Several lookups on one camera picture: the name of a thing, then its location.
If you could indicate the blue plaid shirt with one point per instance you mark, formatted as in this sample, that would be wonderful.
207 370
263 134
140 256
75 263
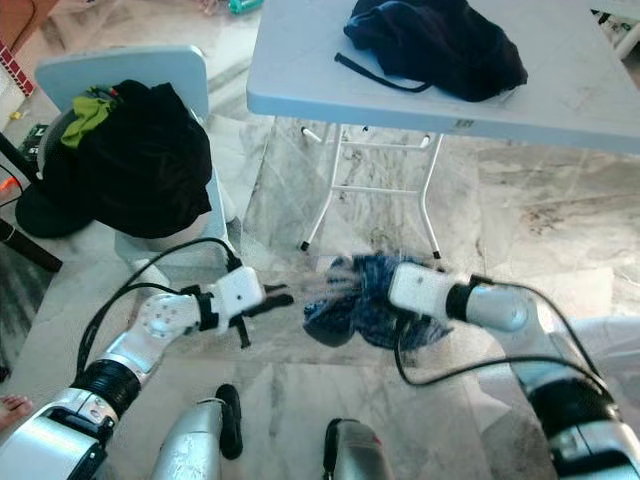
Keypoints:
360 300

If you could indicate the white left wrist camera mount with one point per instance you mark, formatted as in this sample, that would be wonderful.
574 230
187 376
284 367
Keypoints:
238 295

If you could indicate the silver left robot leg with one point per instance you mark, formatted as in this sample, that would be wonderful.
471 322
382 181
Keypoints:
195 450

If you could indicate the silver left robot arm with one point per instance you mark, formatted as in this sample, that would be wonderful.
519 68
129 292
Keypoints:
170 322

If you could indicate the silver right robot leg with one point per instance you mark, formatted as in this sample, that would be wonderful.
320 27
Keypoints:
360 460

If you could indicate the white fabric sheet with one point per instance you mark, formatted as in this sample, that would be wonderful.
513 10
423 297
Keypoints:
600 340

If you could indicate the person's bare foot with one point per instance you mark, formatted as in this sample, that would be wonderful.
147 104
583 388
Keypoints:
15 412

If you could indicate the white side table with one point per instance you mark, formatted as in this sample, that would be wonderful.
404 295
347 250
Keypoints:
622 20

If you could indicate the brown mat red border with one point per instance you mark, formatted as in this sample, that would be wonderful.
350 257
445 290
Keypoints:
20 20

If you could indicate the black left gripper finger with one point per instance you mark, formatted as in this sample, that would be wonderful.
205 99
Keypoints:
272 307
280 291

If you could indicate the light blue folding table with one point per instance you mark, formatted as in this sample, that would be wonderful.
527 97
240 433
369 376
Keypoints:
300 60

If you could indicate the black crate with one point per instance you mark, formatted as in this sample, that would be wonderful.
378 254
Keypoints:
35 136

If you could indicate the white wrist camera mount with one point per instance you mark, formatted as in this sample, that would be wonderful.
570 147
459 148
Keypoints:
420 290
238 295

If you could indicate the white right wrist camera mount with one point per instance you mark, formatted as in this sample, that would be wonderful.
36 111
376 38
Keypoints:
420 290

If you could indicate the green cloth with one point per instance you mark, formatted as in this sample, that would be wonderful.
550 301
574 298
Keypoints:
85 120

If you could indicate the silver robot leg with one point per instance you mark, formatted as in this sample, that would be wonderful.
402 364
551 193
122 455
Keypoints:
195 450
360 460

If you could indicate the orange toy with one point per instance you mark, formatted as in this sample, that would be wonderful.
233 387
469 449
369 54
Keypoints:
10 185

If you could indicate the teal bottle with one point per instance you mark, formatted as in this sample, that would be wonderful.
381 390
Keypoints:
245 6

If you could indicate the black t-shirt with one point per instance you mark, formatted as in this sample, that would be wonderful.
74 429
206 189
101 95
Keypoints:
150 170

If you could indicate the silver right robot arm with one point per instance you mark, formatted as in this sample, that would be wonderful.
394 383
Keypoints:
500 308

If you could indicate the light blue child chair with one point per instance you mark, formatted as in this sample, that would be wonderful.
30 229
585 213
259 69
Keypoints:
120 70

